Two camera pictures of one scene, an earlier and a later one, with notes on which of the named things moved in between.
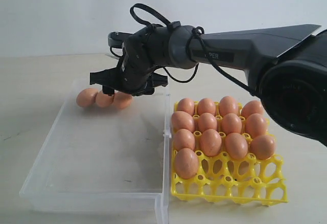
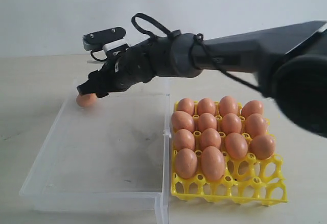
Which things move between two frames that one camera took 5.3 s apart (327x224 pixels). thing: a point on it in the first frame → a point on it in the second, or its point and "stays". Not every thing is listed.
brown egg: [184, 138] stays
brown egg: [231, 123] stays
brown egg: [206, 105] stays
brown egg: [122, 101] → [212, 164]
